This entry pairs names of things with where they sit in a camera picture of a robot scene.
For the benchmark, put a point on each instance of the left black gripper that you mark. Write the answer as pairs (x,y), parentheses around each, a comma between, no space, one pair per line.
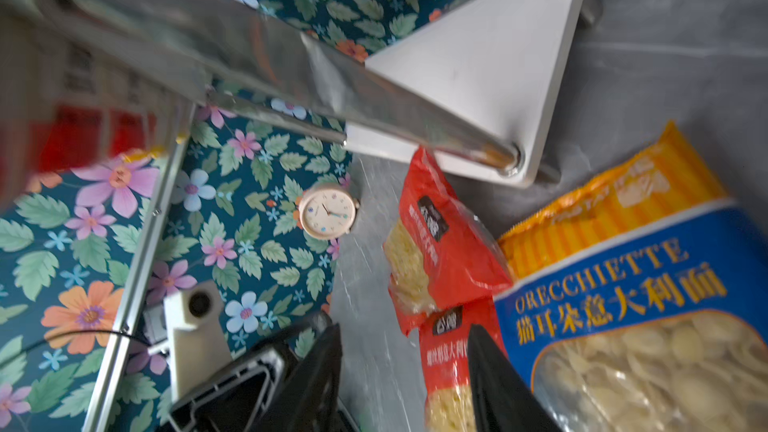
(241,391)

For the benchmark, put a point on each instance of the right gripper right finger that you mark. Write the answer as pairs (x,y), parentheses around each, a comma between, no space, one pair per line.
(502,402)

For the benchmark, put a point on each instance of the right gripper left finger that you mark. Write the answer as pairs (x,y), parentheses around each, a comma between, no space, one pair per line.
(307,399)

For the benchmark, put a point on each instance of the red macaroni bag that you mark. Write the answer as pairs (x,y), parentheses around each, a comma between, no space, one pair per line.
(440,254)
(443,341)

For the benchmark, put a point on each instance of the red spaghetti pack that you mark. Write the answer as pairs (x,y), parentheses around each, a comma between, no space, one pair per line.
(77,137)

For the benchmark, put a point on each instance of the blue orecchiette pasta bag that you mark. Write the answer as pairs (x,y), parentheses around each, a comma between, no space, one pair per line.
(640,301)

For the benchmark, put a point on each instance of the round cream alarm clock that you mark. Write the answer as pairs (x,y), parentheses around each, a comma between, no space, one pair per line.
(327,211)

